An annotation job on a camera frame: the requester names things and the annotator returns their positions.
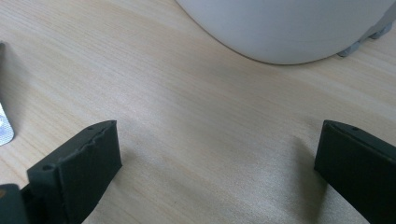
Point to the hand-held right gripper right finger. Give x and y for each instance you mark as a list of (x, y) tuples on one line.
[(358, 168)]

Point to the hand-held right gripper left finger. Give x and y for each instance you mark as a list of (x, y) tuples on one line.
[(77, 174)]

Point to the silver blister pack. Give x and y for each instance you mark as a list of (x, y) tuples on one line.
[(4, 127)]

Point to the white and blue rice cooker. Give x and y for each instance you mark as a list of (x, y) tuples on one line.
[(286, 28)]

